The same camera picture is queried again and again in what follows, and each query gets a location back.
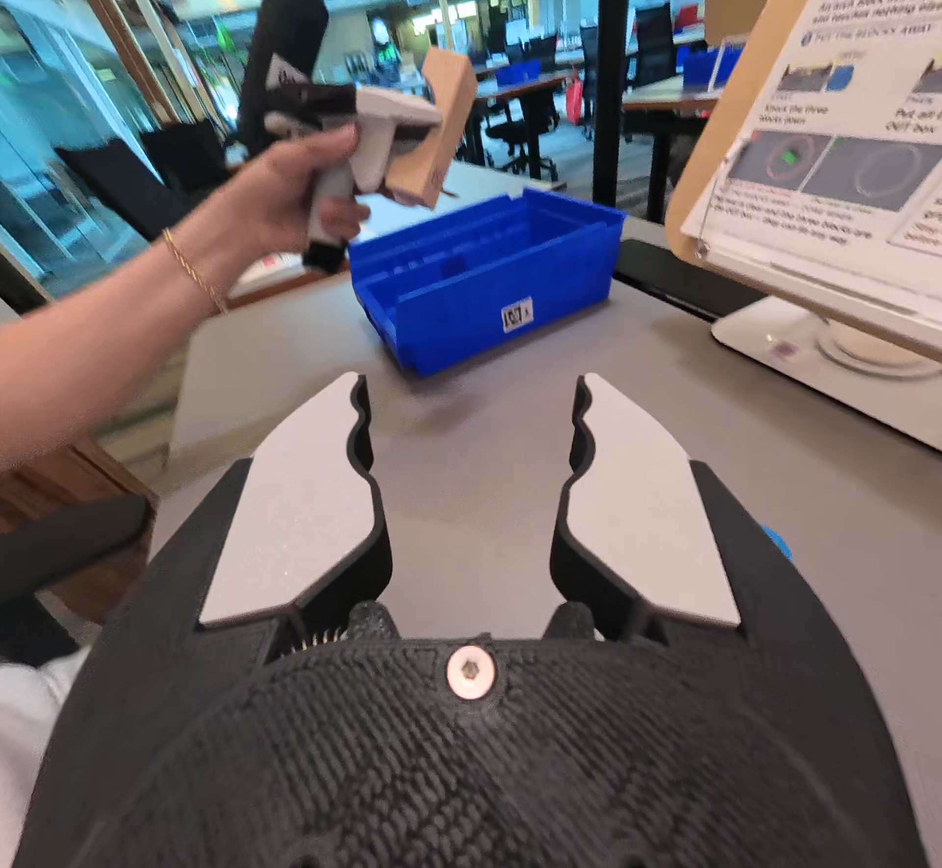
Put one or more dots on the person's white clothing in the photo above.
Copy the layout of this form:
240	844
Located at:
26	735

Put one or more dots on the person's left hand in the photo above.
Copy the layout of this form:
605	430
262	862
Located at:
265	206

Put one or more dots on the blue plastic bin with label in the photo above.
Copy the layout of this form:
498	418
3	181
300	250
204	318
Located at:
456	294

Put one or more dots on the instruction sheet on stand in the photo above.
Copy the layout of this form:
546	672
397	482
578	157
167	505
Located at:
743	73

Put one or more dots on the person's left forearm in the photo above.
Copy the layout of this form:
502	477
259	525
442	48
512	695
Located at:
88	353

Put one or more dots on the blue cylinder block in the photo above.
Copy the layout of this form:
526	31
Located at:
778	543

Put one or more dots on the black chair armrest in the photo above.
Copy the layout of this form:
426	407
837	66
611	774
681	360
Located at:
66	544

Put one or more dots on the white stand base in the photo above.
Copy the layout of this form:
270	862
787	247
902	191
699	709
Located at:
795	360

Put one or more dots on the wooden arch block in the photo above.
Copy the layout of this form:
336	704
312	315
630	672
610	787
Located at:
449	103

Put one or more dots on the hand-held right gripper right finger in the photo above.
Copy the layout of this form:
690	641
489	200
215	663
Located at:
647	515

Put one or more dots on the small blue bin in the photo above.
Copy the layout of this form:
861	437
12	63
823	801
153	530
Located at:
517	73
710	66

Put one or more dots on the red bag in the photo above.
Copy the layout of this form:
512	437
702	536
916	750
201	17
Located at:
573	99

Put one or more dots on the printed instruction sheet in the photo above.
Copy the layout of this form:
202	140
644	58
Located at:
846	110

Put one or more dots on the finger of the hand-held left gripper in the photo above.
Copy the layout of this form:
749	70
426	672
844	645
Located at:
394	116

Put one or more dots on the black office chair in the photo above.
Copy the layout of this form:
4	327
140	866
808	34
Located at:
653	44
522	118

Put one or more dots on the wooden office desk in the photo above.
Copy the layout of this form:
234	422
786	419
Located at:
666	107
526	82

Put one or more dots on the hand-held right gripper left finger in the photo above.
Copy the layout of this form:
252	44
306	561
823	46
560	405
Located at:
294	515

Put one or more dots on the black pole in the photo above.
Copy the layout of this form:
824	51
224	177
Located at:
612	59

